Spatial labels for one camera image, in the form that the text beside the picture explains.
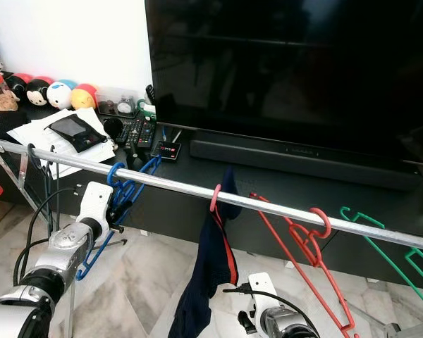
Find blue plastic hanger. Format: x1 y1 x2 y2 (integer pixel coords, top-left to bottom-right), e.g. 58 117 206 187
74 156 163 281

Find red plastic hanger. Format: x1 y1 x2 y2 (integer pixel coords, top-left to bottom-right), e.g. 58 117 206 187
209 183 240 286
249 192 360 338

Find green plastic hanger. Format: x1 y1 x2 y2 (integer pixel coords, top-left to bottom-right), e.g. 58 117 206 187
340 206 423 318

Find navy shirt with white text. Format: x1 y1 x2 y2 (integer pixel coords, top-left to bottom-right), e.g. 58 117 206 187
167 168 240 338

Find silver metal clothes rack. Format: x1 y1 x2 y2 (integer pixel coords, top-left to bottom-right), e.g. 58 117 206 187
0 137 423 338

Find black TV cabinet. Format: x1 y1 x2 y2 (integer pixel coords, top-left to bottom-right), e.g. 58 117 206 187
0 106 423 293

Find small black box red lights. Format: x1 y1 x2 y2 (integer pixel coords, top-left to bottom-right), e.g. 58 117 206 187
154 139 184 161

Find black remote control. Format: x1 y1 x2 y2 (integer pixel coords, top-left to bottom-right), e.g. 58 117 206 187
134 118 157 150
114 118 135 147

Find black flat pouch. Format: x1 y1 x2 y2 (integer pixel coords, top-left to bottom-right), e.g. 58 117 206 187
49 114 110 154

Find white paper sheets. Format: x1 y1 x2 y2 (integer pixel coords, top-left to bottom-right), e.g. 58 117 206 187
7 107 121 177

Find clear plastic container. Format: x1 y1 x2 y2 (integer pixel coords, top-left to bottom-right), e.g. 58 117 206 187
97 86 138 118

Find yellow round plush toy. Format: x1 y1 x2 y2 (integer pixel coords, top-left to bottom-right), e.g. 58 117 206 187
70 83 99 111

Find white round plush toy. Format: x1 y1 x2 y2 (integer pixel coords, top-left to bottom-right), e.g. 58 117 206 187
47 79 77 111

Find black mouse plush toy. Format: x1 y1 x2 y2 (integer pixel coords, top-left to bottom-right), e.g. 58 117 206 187
26 77 54 108

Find black plush with red bow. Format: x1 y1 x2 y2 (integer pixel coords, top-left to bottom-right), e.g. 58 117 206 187
6 73 35 99

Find black soundbar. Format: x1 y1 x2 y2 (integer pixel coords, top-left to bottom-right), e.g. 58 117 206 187
189 132 422 189

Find black flat-screen television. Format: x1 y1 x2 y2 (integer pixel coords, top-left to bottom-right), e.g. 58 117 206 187
145 0 423 170

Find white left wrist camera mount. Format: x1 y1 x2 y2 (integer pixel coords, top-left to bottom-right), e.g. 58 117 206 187
78 182 115 240

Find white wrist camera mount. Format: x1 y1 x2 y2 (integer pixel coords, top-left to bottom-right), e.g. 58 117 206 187
78 182 115 240
243 273 279 328

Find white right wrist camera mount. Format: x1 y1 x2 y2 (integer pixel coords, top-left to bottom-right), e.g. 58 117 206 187
243 273 279 328

